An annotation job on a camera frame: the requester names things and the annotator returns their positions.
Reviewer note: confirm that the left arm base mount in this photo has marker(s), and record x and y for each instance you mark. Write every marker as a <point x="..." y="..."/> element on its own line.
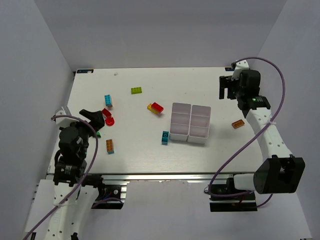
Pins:
<point x="112" y="194"/>

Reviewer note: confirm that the blue lego brick stack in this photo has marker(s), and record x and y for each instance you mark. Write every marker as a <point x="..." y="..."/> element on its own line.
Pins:
<point x="108" y="101"/>

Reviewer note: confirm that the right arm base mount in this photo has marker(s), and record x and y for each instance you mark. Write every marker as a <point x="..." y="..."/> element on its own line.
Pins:
<point x="241" y="203"/>

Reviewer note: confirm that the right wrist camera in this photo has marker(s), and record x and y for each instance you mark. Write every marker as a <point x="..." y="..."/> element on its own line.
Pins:
<point x="239" y="66"/>

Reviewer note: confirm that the lime green lego brick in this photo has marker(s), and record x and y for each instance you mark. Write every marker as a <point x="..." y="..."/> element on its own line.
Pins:
<point x="136" y="90"/>

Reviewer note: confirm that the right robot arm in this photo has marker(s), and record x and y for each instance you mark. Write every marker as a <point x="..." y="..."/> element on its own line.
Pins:
<point x="281" y="171"/>

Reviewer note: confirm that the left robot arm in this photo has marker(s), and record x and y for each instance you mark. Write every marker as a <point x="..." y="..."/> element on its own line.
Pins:
<point x="75" y="190"/>

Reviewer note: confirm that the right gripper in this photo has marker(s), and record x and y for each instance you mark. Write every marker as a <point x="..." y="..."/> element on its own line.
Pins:
<point x="230" y="88"/>

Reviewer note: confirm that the red round lego piece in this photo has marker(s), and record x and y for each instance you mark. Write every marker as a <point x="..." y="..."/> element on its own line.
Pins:
<point x="109" y="121"/>

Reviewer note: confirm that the red arch lego piece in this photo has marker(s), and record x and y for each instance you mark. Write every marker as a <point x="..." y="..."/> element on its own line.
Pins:
<point x="106" y="113"/>

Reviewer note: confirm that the teal curved lego brick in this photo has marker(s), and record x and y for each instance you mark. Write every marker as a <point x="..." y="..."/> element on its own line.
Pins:
<point x="165" y="138"/>

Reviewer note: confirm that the yellow lego brick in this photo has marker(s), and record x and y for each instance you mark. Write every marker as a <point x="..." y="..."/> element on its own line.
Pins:
<point x="149" y="107"/>

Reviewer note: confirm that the red lego brick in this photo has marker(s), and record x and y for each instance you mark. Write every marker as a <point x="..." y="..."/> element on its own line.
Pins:
<point x="157" y="107"/>

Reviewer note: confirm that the dark green lego brick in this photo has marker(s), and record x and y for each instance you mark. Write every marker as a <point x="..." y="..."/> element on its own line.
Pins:
<point x="98" y="134"/>

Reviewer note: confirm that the right white divided container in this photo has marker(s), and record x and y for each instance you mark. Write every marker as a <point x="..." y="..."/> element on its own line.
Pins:
<point x="199" y="126"/>

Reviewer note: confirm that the left blue corner label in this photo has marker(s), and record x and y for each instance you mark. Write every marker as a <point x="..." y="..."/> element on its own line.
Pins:
<point x="85" y="71"/>

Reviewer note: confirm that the aluminium rail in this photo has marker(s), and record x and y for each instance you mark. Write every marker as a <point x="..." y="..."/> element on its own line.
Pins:
<point x="123" y="179"/>

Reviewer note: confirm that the brown lego brick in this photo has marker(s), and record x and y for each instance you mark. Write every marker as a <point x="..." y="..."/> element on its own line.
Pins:
<point x="109" y="146"/>
<point x="237" y="124"/>

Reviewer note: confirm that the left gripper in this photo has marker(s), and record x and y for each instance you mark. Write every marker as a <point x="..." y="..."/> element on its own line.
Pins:
<point x="93" y="121"/>

